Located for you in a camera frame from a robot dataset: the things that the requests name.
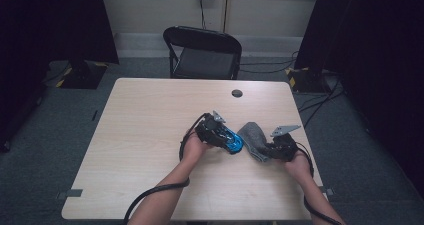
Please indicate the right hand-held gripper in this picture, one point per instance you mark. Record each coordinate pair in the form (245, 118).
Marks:
(285, 148)

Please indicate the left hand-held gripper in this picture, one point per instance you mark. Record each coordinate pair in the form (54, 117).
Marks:
(208, 131)

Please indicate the person's left hand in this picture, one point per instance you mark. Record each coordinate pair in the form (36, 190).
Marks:
(195, 150)

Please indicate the person's right hand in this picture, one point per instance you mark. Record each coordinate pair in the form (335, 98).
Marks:
(300, 166)

